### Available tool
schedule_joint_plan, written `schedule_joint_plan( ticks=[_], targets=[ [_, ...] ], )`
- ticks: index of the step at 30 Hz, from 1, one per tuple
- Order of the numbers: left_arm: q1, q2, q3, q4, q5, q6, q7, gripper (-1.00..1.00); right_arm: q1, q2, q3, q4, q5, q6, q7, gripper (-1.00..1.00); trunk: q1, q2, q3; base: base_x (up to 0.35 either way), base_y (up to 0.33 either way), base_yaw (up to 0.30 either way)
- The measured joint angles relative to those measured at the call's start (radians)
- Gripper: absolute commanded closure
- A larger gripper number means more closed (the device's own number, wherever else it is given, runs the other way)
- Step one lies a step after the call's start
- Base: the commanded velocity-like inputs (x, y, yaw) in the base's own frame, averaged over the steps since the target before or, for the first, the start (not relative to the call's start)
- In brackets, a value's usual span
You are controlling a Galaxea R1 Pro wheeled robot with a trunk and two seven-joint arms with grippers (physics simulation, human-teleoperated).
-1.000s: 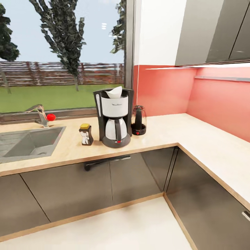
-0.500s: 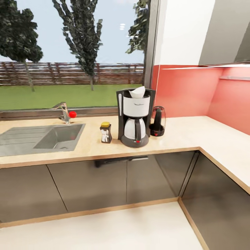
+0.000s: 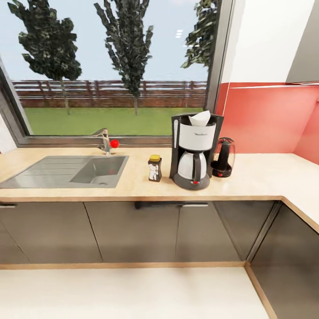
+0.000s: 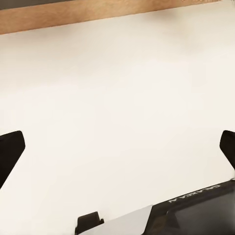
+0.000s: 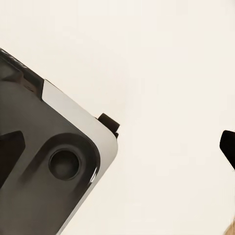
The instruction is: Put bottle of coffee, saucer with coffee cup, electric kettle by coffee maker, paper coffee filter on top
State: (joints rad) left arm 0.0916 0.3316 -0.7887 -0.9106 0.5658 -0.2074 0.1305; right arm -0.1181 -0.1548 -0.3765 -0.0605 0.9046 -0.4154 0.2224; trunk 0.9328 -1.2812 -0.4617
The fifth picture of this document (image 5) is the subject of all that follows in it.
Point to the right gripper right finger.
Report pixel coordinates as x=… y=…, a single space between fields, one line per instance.
x=227 y=146

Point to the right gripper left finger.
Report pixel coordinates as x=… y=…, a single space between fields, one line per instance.
x=12 y=146

